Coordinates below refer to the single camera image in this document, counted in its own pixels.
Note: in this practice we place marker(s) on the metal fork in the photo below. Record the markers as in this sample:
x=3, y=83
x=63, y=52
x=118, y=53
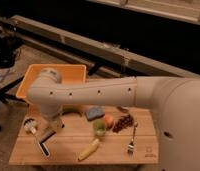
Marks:
x=130, y=149

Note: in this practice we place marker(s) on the blue sponge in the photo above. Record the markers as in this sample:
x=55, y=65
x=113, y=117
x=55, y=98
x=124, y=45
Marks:
x=94, y=113

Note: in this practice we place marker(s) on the wooden folding table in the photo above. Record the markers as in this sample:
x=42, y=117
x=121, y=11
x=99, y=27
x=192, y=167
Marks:
x=65, y=146

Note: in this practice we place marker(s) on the orange fruit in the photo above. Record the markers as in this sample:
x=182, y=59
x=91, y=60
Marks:
x=109, y=121

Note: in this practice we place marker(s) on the dark grape bunch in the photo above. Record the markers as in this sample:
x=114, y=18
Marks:
x=123, y=122

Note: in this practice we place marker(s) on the white dish brush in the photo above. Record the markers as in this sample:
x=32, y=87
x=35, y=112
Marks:
x=30, y=126

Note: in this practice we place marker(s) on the black tripod stand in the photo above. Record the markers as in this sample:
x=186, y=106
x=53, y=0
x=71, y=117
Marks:
x=8, y=47

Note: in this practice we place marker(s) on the yellow plastic tray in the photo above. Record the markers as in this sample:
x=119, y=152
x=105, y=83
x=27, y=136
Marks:
x=73, y=73

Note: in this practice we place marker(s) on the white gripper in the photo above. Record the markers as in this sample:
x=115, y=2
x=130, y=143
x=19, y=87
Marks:
x=55, y=124

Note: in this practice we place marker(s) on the grey board eraser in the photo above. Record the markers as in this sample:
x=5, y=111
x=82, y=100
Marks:
x=45, y=137

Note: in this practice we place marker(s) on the green cup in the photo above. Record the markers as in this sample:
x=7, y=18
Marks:
x=99, y=127

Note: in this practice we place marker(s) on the green cucumber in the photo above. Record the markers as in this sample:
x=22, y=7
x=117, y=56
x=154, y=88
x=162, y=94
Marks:
x=71, y=110

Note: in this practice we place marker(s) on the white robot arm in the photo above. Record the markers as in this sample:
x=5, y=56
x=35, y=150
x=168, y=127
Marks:
x=174, y=101

